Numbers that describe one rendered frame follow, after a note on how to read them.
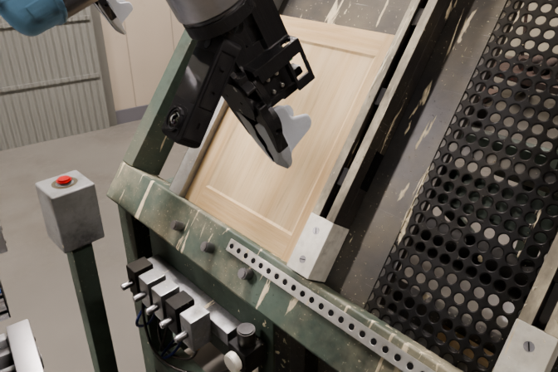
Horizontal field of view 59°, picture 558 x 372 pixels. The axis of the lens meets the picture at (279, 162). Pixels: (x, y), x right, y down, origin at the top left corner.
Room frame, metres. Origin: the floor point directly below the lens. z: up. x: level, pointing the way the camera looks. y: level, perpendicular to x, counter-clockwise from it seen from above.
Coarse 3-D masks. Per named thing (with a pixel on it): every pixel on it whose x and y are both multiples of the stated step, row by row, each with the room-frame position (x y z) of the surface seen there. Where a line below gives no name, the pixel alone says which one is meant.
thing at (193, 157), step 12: (276, 0) 1.41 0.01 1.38; (216, 108) 1.27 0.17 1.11; (216, 120) 1.25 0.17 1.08; (204, 144) 1.22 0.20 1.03; (192, 156) 1.21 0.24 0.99; (180, 168) 1.21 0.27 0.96; (192, 168) 1.19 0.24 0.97; (180, 180) 1.18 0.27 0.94; (192, 180) 1.19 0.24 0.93; (180, 192) 1.16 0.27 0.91
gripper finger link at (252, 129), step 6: (288, 108) 0.56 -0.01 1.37; (240, 114) 0.52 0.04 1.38; (246, 120) 0.52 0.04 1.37; (252, 120) 0.51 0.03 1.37; (246, 126) 0.53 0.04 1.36; (252, 126) 0.51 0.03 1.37; (252, 132) 0.52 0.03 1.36; (252, 138) 0.54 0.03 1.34; (258, 138) 0.52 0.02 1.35; (258, 144) 0.53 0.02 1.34; (264, 144) 0.52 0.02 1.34; (264, 150) 0.53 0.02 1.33; (270, 156) 0.52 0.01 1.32
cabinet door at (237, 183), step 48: (336, 48) 1.19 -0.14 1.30; (384, 48) 1.10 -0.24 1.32; (288, 96) 1.18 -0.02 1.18; (336, 96) 1.10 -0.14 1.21; (240, 144) 1.17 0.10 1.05; (336, 144) 1.01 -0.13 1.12; (192, 192) 1.16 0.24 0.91; (240, 192) 1.08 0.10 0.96; (288, 192) 1.00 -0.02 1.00; (288, 240) 0.91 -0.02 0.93
